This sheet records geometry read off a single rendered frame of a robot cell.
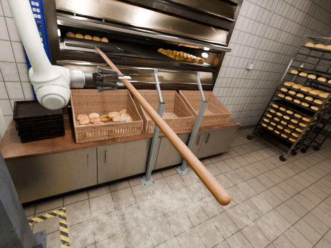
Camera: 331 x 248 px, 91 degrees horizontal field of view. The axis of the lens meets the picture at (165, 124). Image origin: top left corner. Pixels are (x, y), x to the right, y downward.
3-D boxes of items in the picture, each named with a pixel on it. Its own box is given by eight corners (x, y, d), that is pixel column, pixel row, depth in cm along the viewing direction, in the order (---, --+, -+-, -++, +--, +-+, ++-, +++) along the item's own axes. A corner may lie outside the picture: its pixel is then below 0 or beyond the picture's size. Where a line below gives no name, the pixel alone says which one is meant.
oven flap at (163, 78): (64, 80, 146) (61, 57, 141) (211, 85, 234) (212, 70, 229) (64, 80, 142) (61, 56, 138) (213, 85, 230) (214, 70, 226)
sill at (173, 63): (60, 53, 140) (59, 47, 138) (213, 69, 228) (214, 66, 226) (60, 54, 135) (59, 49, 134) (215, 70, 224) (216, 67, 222)
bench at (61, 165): (26, 166, 170) (11, 117, 142) (202, 136, 289) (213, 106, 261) (16, 215, 129) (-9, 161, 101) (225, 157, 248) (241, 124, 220)
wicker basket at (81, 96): (71, 115, 162) (68, 88, 149) (126, 111, 191) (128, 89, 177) (75, 144, 128) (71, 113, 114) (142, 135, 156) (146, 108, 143)
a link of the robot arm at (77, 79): (71, 84, 85) (83, 84, 88) (71, 90, 78) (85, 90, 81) (69, 66, 80) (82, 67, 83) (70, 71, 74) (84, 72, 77)
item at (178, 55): (156, 51, 249) (157, 47, 246) (182, 54, 272) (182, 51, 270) (177, 60, 205) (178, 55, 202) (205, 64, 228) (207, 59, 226)
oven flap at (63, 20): (56, 19, 113) (57, 24, 129) (231, 52, 201) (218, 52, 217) (56, 15, 112) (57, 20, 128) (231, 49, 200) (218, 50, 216)
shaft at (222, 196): (230, 205, 36) (235, 197, 35) (220, 210, 35) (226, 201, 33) (99, 50, 160) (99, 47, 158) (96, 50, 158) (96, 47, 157)
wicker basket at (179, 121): (130, 111, 193) (132, 89, 180) (171, 109, 220) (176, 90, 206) (144, 134, 157) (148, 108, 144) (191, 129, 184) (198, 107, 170)
